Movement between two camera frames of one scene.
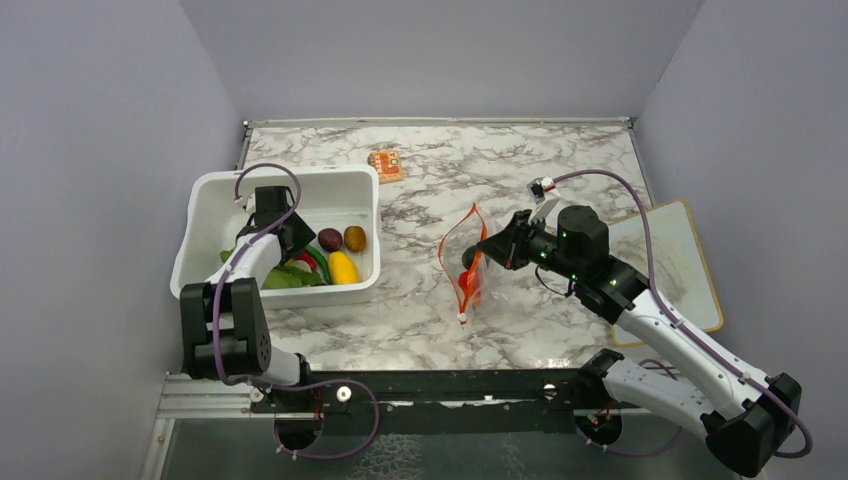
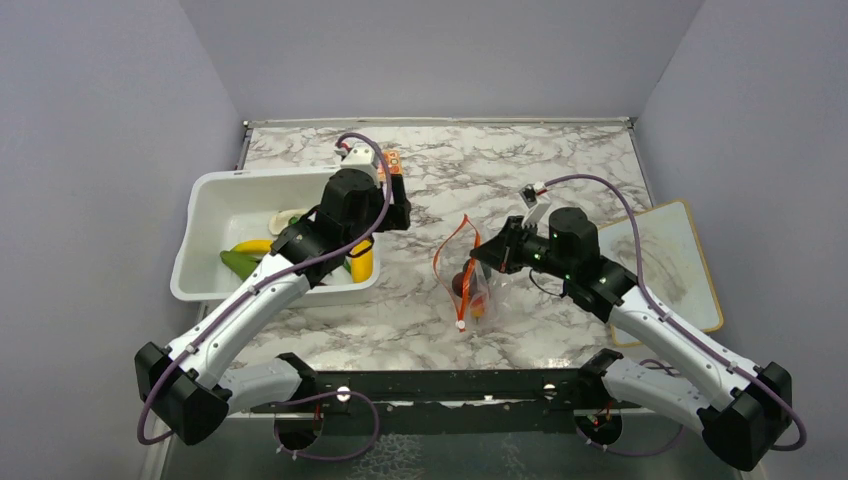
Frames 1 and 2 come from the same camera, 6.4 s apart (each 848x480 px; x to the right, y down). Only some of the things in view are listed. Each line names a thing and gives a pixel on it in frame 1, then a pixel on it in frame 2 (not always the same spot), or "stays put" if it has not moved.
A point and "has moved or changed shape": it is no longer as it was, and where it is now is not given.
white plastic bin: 335,197 stays put
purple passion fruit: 330,239 has moved or changed shape
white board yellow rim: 680,276 stays put
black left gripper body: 301,234 to 376,206
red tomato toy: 475,286 to 478,306
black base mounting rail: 521,401 stays put
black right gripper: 509,249 stays put
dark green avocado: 468,256 to 487,270
